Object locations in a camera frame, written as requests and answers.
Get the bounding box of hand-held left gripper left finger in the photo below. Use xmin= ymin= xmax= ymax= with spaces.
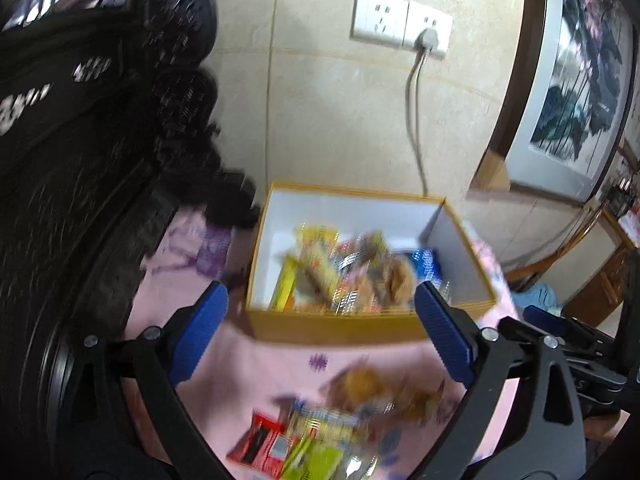
xmin=55 ymin=281 xmax=230 ymax=480

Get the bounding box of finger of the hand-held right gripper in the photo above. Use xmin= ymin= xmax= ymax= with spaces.
xmin=499 ymin=304 xmax=573 ymax=345

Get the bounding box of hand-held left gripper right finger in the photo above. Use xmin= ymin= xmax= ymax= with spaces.
xmin=410 ymin=281 xmax=587 ymax=480

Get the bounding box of yellow cardboard box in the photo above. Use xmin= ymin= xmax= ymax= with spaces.
xmin=245 ymin=181 xmax=500 ymax=346

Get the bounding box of blue cloth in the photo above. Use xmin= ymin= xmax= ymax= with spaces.
xmin=512 ymin=282 xmax=564 ymax=319

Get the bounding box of wooden chair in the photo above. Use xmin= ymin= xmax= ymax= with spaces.
xmin=500 ymin=205 xmax=626 ymax=312

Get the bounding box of wooden cabinet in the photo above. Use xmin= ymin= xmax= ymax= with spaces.
xmin=565 ymin=210 xmax=639 ymax=317

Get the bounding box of brown pastry packet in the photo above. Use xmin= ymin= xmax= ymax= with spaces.
xmin=369 ymin=254 xmax=417 ymax=307

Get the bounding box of brown bread packet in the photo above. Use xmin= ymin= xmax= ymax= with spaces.
xmin=324 ymin=364 xmax=397 ymax=412
xmin=394 ymin=379 xmax=447 ymax=424

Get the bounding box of pink floral cloth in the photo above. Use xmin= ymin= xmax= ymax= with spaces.
xmin=122 ymin=205 xmax=522 ymax=480

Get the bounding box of red snack packet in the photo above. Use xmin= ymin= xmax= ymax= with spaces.
xmin=227 ymin=411 xmax=287 ymax=474

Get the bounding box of yellow green snack packet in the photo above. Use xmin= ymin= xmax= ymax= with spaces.
xmin=294 ymin=225 xmax=342 ymax=307

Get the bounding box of blue white snack packet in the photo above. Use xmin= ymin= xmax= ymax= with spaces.
xmin=285 ymin=399 xmax=372 ymax=442

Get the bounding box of cardboard corner protector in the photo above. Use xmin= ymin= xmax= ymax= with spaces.
xmin=466 ymin=147 xmax=512 ymax=192

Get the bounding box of dark carved wooden furniture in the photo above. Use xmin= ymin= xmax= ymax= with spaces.
xmin=0 ymin=0 xmax=262 ymax=480

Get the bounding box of framed lotus painting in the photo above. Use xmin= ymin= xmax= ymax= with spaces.
xmin=482 ymin=0 xmax=640 ymax=206

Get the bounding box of grey plug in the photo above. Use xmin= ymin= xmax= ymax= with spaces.
xmin=412 ymin=27 xmax=441 ymax=57

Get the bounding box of grey power cable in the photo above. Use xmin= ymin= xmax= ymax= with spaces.
xmin=406 ymin=50 xmax=432 ymax=199

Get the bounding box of white wall socket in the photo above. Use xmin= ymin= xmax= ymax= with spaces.
xmin=350 ymin=0 xmax=409 ymax=46
xmin=404 ymin=2 xmax=454 ymax=60

